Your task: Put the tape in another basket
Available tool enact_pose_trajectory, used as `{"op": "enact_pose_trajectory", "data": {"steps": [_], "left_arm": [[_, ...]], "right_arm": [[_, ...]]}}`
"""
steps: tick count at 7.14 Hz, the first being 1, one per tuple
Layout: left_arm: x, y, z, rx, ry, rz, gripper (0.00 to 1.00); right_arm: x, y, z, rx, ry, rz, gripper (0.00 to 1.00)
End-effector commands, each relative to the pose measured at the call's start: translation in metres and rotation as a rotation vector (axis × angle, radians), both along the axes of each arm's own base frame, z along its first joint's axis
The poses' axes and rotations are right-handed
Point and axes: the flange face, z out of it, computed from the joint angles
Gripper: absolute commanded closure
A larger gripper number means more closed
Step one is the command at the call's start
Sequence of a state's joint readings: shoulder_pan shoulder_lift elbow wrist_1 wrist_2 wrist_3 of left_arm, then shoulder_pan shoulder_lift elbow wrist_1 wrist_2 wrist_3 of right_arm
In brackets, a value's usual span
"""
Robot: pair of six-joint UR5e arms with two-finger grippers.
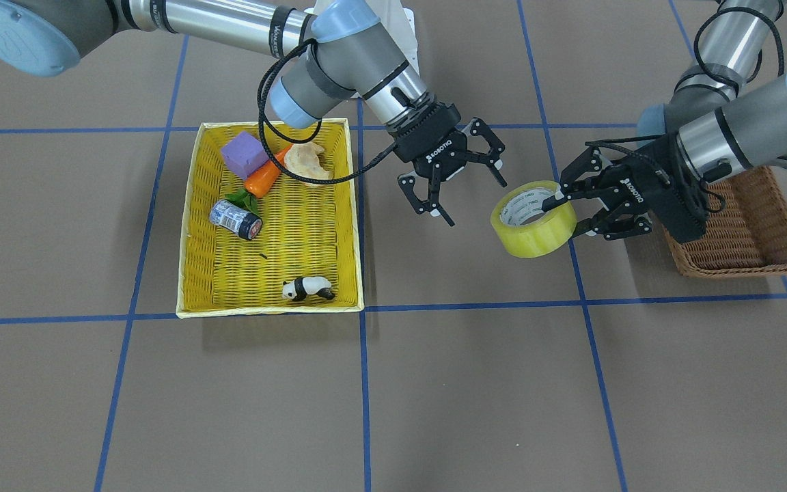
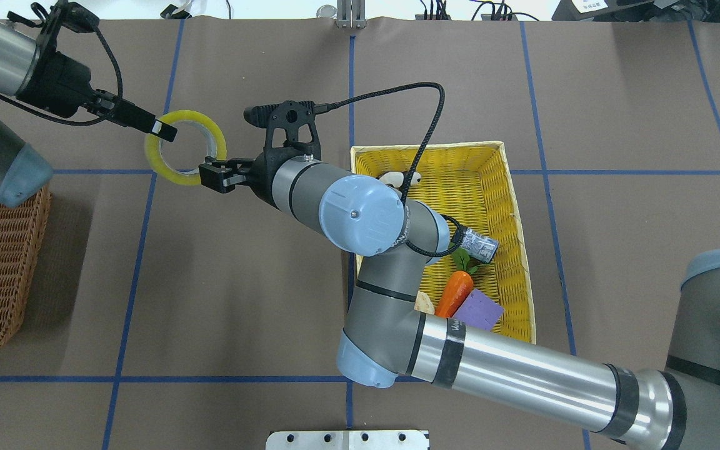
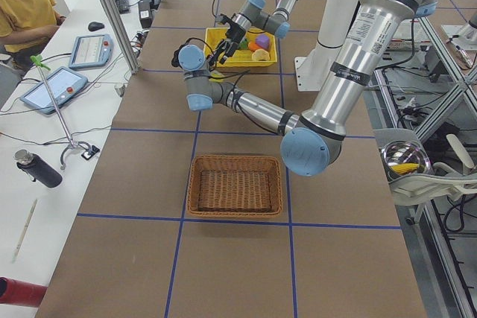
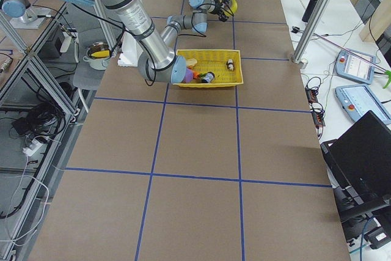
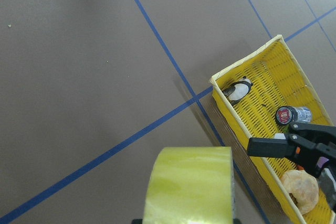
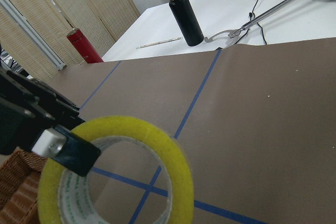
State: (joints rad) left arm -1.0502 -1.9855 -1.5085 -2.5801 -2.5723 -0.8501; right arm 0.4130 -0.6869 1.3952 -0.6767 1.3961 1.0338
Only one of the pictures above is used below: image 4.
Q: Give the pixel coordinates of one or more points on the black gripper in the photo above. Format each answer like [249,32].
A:
[219,7]

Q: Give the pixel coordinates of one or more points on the clear yellowish tape roll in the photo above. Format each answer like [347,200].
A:
[231,8]

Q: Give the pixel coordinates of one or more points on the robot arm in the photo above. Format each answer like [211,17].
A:
[158,61]

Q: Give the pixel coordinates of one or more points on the yellow woven basket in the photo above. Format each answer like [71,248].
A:
[214,61]

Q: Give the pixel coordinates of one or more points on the panda figurine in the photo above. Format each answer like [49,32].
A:
[230,65]

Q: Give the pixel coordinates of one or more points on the toy croissant bread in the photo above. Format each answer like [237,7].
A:
[191,63]

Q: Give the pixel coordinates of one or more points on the small black labelled can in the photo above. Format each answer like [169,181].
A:
[207,78]

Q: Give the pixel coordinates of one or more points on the orange toy carrot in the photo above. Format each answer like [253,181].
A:
[197,75]

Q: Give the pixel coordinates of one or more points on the purple foam block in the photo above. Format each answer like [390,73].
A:
[189,76]

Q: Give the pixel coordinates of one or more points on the black water bottle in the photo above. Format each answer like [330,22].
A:
[309,10]

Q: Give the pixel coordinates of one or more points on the far teach pendant tablet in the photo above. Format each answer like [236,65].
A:
[355,69]

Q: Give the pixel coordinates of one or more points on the teach pendant tablet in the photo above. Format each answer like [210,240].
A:
[358,99]
[355,69]

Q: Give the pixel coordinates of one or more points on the near teach pendant tablet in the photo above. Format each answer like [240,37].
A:
[358,99]

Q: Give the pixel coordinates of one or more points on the black laptop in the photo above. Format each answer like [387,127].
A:
[359,160]

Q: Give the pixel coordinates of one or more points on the aluminium frame post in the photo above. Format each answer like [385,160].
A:
[309,30]

